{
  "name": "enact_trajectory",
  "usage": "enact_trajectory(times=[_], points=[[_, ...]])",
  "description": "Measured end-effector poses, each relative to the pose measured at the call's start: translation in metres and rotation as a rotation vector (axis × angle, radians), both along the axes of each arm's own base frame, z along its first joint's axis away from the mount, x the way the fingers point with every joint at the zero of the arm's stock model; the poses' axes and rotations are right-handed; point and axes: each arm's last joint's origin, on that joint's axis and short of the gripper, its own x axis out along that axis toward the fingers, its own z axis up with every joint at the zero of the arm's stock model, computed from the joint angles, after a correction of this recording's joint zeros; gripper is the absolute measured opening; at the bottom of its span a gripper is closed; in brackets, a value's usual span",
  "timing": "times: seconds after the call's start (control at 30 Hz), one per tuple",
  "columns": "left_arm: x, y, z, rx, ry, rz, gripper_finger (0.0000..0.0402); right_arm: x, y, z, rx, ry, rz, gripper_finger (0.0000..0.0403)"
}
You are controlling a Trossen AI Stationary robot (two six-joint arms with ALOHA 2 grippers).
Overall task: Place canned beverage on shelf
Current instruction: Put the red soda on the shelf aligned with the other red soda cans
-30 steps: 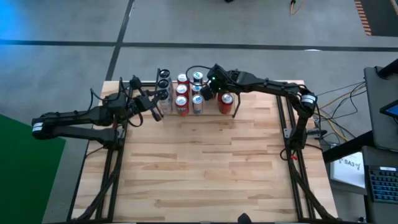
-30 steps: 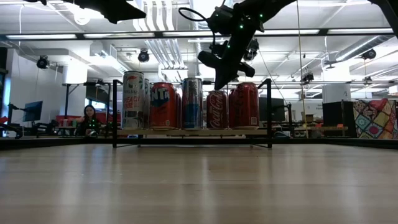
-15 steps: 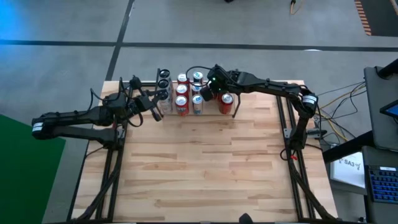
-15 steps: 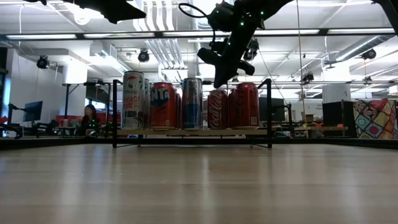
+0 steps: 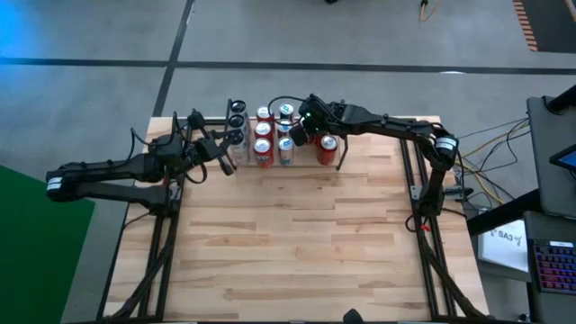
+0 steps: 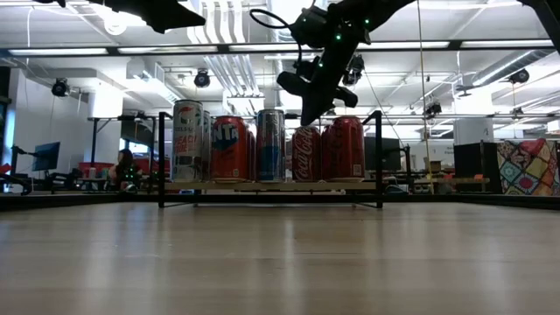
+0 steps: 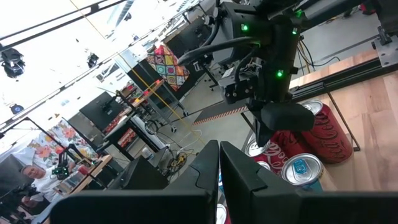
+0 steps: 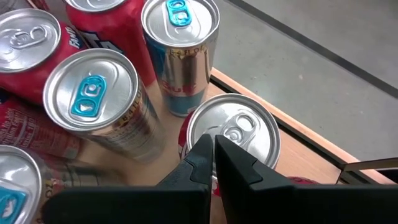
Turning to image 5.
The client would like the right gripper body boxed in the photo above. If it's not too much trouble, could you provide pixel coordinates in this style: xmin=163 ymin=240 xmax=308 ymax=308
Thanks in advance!
xmin=297 ymin=94 xmax=350 ymax=136

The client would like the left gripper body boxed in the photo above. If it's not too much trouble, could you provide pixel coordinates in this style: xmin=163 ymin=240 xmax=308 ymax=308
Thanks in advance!
xmin=191 ymin=137 xmax=225 ymax=167

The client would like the silver slim can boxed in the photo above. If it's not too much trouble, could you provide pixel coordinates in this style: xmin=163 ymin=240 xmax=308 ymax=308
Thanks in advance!
xmin=276 ymin=136 xmax=296 ymax=167

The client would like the red can silver top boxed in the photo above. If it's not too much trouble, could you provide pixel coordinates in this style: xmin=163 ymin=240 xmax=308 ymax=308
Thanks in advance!
xmin=254 ymin=121 xmax=275 ymax=141
xmin=315 ymin=133 xmax=339 ymax=167

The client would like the red can blue letter print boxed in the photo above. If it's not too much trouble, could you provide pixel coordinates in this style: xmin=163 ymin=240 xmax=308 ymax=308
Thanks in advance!
xmin=252 ymin=137 xmax=275 ymax=169

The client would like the green floor mat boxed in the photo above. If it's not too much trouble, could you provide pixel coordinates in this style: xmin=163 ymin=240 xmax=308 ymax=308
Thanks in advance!
xmin=0 ymin=164 xmax=96 ymax=324

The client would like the white paper sign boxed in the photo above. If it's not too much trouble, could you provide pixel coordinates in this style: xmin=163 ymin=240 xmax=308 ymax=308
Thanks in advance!
xmin=476 ymin=219 xmax=530 ymax=274

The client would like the grey desk panel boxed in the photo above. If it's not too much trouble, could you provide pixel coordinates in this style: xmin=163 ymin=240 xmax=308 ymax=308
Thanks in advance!
xmin=525 ymin=94 xmax=576 ymax=218

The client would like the black mat orange striped edge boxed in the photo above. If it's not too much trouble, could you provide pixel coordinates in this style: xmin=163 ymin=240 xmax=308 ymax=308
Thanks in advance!
xmin=511 ymin=0 xmax=576 ymax=54

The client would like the tablet blue screen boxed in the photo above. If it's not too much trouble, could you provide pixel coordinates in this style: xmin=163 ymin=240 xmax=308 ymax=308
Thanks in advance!
xmin=548 ymin=143 xmax=576 ymax=172

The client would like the backlit keyboard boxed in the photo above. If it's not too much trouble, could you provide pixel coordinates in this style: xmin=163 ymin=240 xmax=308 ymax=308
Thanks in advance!
xmin=529 ymin=238 xmax=576 ymax=296

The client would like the black desk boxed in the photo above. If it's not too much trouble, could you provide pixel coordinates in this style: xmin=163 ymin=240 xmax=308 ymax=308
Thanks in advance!
xmin=465 ymin=187 xmax=576 ymax=324

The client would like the black aluminium table frame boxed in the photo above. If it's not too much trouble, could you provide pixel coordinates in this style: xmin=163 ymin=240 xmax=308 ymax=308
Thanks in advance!
xmin=102 ymin=117 xmax=486 ymax=323

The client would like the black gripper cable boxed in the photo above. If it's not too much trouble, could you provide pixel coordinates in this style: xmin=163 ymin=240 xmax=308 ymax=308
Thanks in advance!
xmin=267 ymin=94 xmax=310 ymax=119
xmin=129 ymin=127 xmax=209 ymax=185

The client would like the yellow hanging cable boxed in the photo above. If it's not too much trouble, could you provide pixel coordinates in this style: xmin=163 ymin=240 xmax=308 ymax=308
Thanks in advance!
xmin=418 ymin=0 xmax=440 ymax=23

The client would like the yellow floor cable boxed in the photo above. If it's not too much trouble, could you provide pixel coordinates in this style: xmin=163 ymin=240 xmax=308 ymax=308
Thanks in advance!
xmin=474 ymin=117 xmax=531 ymax=206

